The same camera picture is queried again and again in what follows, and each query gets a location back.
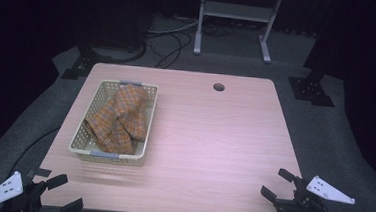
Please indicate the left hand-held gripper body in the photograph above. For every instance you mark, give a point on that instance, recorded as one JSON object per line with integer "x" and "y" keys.
{"x": 6, "y": 188}

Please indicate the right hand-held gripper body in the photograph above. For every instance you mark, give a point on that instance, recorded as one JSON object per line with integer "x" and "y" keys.
{"x": 302, "y": 206}

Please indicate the pale yellow perforated plastic basket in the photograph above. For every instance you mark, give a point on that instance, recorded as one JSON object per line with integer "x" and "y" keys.
{"x": 83, "y": 139}

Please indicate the yellow plaid cloth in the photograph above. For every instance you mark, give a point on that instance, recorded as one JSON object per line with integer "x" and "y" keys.
{"x": 121, "y": 118}

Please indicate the black tape piece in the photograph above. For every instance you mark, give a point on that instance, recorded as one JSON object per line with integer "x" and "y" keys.
{"x": 40, "y": 172}

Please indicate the black stand base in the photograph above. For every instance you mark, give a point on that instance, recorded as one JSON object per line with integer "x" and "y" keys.
{"x": 82, "y": 66}
{"x": 310, "y": 91}

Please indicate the white metal stand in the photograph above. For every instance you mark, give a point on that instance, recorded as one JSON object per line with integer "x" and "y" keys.
{"x": 237, "y": 12}

